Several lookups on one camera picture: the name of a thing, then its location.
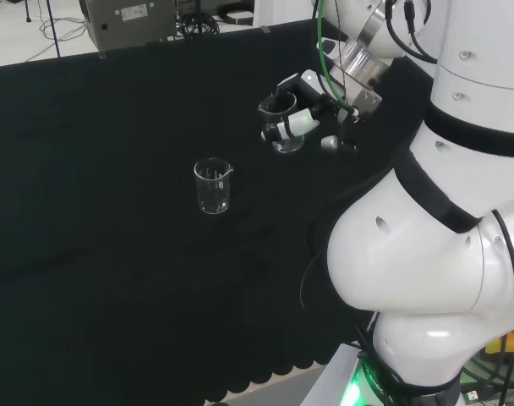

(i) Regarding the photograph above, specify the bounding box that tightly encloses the grey floor cable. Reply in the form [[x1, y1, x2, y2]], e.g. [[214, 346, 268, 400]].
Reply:
[[38, 15, 87, 42]]

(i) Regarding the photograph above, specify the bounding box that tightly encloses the small clear glass beaker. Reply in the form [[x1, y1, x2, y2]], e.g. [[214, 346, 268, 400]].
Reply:
[[258, 92, 306, 155]]

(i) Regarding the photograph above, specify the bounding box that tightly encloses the green cable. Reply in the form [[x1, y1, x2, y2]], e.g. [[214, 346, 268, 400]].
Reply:
[[310, 0, 352, 112]]

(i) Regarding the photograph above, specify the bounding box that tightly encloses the grey metal box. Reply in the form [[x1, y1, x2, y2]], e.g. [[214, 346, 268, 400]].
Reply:
[[78, 0, 178, 51]]

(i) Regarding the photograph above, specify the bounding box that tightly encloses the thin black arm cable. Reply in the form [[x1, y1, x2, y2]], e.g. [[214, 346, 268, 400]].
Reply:
[[299, 247, 370, 354]]

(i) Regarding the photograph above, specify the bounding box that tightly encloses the black cable coil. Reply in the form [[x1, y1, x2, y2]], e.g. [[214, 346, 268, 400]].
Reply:
[[175, 11, 221, 41]]

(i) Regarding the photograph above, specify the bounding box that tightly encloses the clear graduated glass beaker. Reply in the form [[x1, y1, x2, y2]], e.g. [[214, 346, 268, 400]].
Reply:
[[193, 156, 235, 216]]

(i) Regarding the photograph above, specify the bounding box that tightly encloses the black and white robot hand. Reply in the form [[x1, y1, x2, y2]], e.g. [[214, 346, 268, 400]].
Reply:
[[256, 69, 385, 157]]

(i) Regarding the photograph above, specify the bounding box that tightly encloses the black bench cloth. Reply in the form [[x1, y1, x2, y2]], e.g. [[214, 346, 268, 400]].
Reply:
[[0, 19, 438, 406]]

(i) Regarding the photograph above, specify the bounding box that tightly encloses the dark tripod pole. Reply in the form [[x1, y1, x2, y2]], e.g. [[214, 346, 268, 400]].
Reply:
[[45, 0, 62, 58]]

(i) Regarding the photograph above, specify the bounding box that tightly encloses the yellow stop button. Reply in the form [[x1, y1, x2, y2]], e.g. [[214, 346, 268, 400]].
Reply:
[[484, 323, 514, 363]]

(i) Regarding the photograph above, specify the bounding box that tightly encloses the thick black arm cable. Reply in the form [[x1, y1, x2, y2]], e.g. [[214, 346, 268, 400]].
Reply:
[[490, 208, 514, 397]]

